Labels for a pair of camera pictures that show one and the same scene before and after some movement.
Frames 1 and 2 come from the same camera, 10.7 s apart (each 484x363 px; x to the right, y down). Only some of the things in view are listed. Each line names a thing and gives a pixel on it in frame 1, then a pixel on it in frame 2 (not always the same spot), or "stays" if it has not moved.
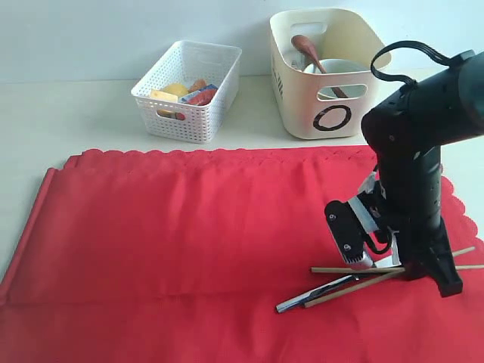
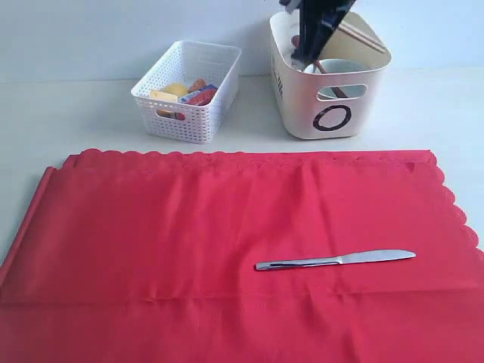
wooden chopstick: x=371 y=283 → x=365 y=34
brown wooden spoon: x=303 y=44 stays
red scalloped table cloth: x=184 y=256 stays
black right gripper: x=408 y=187 → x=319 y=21
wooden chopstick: x=378 y=270 → x=361 y=38
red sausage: x=202 y=97 stays
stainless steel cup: x=297 y=60 stays
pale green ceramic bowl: x=339 y=66 stays
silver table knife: x=299 y=302 → x=358 y=256
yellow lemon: x=176 y=88 stays
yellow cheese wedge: x=162 y=95 stays
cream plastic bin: x=322 y=73 stays
